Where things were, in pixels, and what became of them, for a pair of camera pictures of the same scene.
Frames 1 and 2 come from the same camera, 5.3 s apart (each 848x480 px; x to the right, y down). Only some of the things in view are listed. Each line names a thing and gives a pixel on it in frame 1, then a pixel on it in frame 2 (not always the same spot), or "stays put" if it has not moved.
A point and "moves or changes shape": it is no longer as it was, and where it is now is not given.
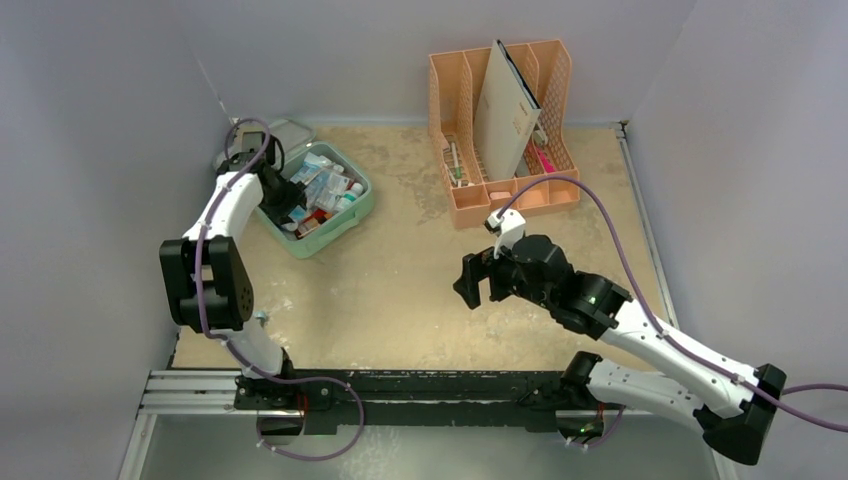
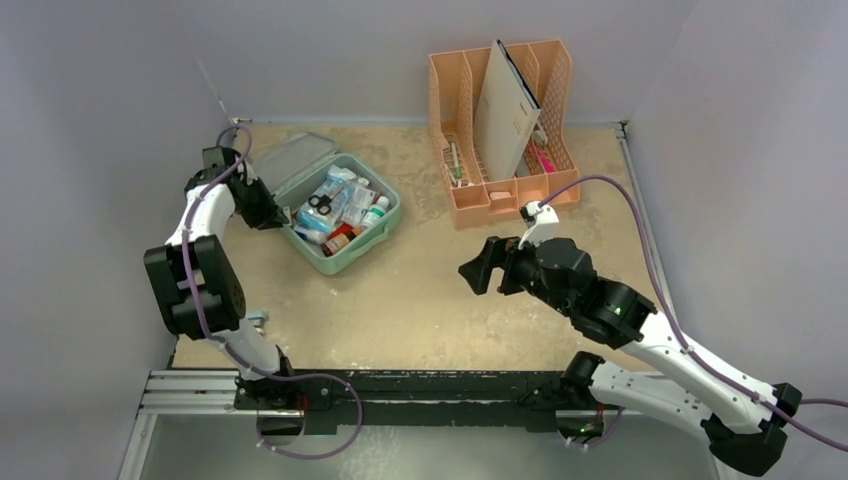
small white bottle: [349, 196] to [375, 212]
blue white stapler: [261, 315] stays put
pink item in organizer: [546, 163] stays put
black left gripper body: [279, 202] to [253, 208]
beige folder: [506, 112] stays put
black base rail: [325, 398] stays put
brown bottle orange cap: [312, 223] to [339, 241]
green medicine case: [339, 195] moves or changes shape
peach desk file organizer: [546, 179] stays put
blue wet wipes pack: [312, 165] to [328, 202]
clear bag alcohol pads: [333, 185] to [358, 202]
